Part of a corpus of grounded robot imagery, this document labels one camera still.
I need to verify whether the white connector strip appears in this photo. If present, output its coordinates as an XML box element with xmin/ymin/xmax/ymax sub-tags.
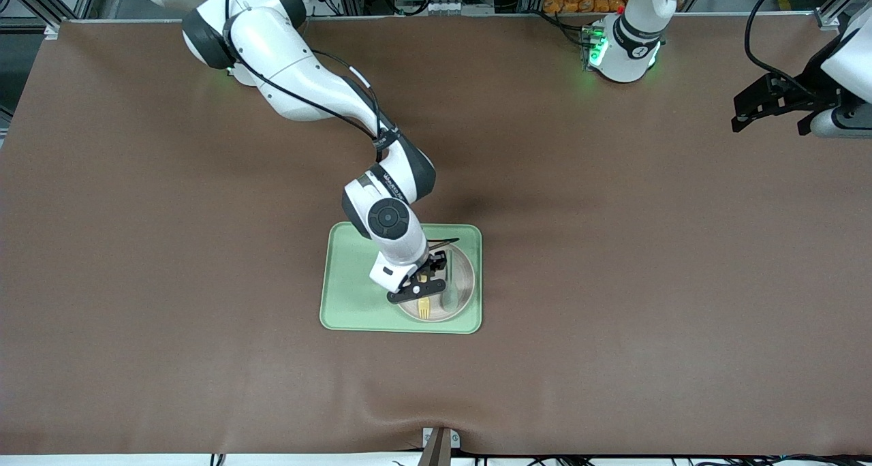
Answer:
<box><xmin>395</xmin><ymin>0</ymin><xmax>491</xmax><ymax>15</ymax></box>

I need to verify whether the green plastic spoon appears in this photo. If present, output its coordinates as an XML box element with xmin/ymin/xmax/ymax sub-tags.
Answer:
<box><xmin>439</xmin><ymin>272</ymin><xmax>461</xmax><ymax>314</ymax></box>

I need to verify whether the metal table edge bracket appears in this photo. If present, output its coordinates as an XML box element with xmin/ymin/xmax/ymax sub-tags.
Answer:
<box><xmin>422</xmin><ymin>426</ymin><xmax>461</xmax><ymax>466</ymax></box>

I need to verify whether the brown table cover mat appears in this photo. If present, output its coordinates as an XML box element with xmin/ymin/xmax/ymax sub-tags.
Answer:
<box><xmin>0</xmin><ymin>13</ymin><xmax>872</xmax><ymax>456</ymax></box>

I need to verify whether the green rectangular tray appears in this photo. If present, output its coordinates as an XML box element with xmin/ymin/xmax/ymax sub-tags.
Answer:
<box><xmin>320</xmin><ymin>221</ymin><xmax>483</xmax><ymax>335</ymax></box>

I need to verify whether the round white plate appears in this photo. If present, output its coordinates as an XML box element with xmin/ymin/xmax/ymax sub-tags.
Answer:
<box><xmin>395</xmin><ymin>243</ymin><xmax>476</xmax><ymax>324</ymax></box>

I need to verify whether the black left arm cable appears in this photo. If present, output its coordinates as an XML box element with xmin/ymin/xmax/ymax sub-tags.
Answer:
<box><xmin>744</xmin><ymin>0</ymin><xmax>828</xmax><ymax>99</ymax></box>

